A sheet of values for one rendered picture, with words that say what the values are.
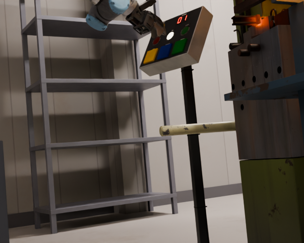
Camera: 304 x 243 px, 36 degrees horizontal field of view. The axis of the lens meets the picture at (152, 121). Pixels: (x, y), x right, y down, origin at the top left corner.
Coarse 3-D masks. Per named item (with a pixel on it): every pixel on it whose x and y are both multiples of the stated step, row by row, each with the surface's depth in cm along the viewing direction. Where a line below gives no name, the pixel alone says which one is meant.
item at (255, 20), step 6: (234, 18) 179; (240, 18) 180; (246, 18) 180; (252, 18) 181; (258, 18) 180; (234, 24) 179; (240, 24) 180; (246, 24) 180; (252, 24) 181; (258, 24) 181
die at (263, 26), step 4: (268, 16) 175; (272, 16) 175; (264, 20) 177; (268, 20) 175; (260, 24) 181; (264, 24) 178; (268, 24) 175; (248, 28) 189; (252, 28) 186; (256, 28) 183; (260, 28) 181; (264, 28) 178; (268, 28) 175; (248, 32) 190; (252, 32) 186; (256, 32) 184; (260, 32) 181; (244, 36) 193; (248, 36) 190; (244, 40) 193; (248, 40) 190
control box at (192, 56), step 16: (176, 16) 236; (192, 16) 225; (208, 16) 225; (176, 32) 228; (192, 32) 218; (192, 48) 215; (144, 64) 235; (160, 64) 228; (176, 64) 223; (192, 64) 219
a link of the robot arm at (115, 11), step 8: (96, 0) 175; (104, 0) 175; (112, 0) 174; (120, 0) 176; (128, 0) 178; (104, 8) 177; (112, 8) 175; (120, 8) 176; (104, 16) 183; (112, 16) 181
